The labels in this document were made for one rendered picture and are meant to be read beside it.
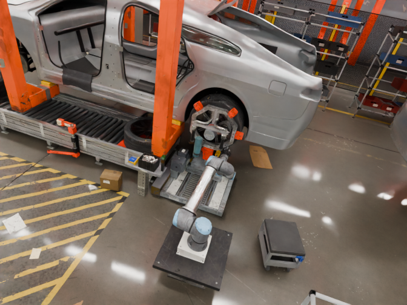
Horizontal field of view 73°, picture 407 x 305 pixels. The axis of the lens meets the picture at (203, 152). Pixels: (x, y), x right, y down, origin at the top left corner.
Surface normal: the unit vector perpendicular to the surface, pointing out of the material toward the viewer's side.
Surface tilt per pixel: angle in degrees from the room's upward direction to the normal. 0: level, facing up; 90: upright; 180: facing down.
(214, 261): 0
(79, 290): 0
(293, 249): 0
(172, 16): 90
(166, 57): 90
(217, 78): 90
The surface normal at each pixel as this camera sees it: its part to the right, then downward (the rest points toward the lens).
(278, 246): 0.15, -0.80
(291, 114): -0.27, 0.53
